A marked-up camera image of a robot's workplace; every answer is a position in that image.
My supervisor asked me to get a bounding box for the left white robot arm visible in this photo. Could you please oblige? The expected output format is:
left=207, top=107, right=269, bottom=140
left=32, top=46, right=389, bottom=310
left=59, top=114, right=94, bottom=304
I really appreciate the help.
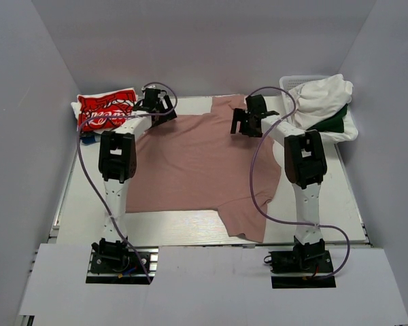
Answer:
left=99, top=83, right=177, bottom=242

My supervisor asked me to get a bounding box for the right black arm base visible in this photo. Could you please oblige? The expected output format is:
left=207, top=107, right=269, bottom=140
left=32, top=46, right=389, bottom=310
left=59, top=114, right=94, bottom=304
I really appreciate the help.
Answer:
left=263, top=251, right=337, bottom=289

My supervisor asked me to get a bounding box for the pink t shirt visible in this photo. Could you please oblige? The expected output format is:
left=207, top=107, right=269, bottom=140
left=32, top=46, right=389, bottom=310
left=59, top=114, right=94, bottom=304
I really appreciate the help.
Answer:
left=126, top=95, right=282, bottom=242

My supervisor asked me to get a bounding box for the folded blue t shirt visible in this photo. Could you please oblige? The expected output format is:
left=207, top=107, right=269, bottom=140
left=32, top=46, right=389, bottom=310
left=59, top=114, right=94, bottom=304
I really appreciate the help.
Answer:
left=80, top=132, right=101, bottom=145

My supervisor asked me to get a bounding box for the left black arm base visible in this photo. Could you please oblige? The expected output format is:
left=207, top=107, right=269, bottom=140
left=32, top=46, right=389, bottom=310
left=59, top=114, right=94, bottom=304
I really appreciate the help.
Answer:
left=86, top=238, right=158, bottom=285

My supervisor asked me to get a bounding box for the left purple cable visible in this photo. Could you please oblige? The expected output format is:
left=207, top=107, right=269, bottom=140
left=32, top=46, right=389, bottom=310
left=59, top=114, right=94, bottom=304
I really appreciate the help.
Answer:
left=75, top=81, right=177, bottom=283

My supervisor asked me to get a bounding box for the purple cable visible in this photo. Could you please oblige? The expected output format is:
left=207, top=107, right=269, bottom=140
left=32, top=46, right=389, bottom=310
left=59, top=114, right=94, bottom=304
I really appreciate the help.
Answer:
left=75, top=81, right=177, bottom=283
left=245, top=86, right=352, bottom=280

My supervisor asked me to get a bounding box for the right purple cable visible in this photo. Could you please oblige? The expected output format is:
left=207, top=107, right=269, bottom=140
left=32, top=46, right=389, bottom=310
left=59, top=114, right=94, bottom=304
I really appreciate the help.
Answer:
left=245, top=86, right=352, bottom=280

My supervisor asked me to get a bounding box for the green and white t shirt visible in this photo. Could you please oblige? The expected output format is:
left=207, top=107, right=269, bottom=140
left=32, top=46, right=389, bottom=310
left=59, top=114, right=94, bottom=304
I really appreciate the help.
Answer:
left=308, top=104, right=358, bottom=144

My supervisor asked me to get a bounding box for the folded red coca-cola t shirt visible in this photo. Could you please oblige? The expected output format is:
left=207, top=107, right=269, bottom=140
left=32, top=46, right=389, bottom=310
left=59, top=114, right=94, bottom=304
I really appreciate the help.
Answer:
left=71, top=88, right=138, bottom=132

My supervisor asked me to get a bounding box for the white plastic basket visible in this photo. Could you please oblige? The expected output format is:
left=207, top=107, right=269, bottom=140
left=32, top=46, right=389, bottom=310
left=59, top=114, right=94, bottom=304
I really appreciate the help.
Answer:
left=279, top=75, right=328, bottom=113

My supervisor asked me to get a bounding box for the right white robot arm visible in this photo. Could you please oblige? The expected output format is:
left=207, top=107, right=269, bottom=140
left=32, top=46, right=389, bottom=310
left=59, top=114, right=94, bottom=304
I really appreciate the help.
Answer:
left=231, top=94, right=327, bottom=246

